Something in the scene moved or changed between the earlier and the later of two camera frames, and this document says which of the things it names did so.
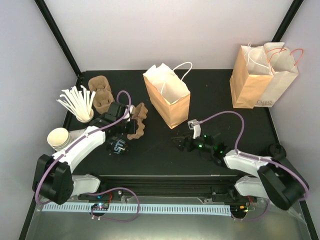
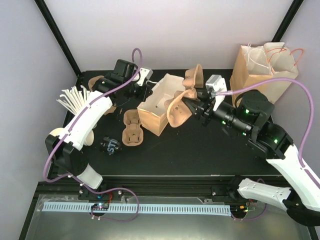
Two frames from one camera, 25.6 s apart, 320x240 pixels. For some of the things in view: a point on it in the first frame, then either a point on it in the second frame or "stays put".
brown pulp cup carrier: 139,114 → 177,111
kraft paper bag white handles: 170,95 → 152,110
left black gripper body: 122,130 → 139,96
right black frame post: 287,21 stays put
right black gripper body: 205,147 → 206,113
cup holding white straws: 78,101 stays put
